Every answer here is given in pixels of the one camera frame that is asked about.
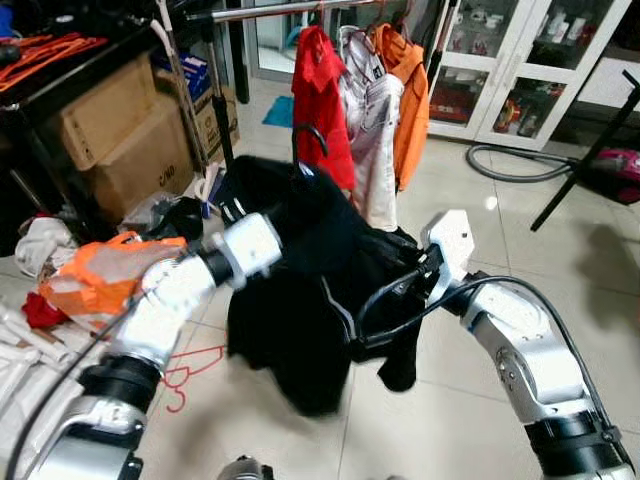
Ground black clothes rack silver rod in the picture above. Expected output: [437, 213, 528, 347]
[183, 0, 461, 171]

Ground white crumpled garment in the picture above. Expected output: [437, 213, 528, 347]
[15, 215, 76, 279]

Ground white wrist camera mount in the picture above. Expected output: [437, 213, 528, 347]
[420, 208, 474, 286]
[222, 213, 284, 283]

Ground orange white plastic bag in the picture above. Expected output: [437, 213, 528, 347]
[40, 232, 191, 319]

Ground white glass door cabinet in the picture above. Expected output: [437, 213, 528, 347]
[425, 0, 626, 151]

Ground red wire hanger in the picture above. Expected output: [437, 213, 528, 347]
[160, 345, 229, 413]

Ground black garment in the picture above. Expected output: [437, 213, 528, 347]
[215, 155, 426, 419]

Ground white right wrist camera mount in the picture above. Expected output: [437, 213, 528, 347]
[420, 208, 474, 286]

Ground small printed cardboard box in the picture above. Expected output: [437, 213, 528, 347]
[195, 85, 241, 166]

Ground plain brown cardboard box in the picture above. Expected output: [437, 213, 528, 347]
[55, 55, 166, 171]

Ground white table black legs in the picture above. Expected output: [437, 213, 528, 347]
[530, 55, 640, 233]

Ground black work table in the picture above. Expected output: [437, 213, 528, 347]
[0, 0, 171, 241]

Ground large lettered cardboard box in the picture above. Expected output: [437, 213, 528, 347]
[85, 100, 201, 223]

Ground black clothes hanger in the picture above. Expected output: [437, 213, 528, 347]
[290, 122, 331, 176]

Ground crumpled clear plastic bag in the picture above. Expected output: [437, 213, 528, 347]
[120, 192, 206, 241]

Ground white-handled metal cane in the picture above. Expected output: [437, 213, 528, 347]
[155, 0, 226, 201]

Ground orange hanger bundle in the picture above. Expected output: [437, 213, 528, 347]
[0, 33, 109, 93]

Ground white patterned hanging garment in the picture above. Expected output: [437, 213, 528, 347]
[338, 25, 406, 233]

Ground orange hanging shirt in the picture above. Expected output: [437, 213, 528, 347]
[372, 22, 431, 191]

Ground red hanging shirt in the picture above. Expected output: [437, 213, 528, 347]
[290, 25, 356, 193]

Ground grey vacuum hose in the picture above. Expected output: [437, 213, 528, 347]
[465, 143, 601, 183]

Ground teal floor mat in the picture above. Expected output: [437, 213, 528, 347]
[262, 95, 296, 129]

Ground red crumpled cloth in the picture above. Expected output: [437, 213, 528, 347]
[20, 290, 71, 331]

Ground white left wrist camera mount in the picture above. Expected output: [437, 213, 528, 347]
[222, 213, 284, 283]

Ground blue printed box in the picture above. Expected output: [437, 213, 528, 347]
[170, 55, 213, 101]

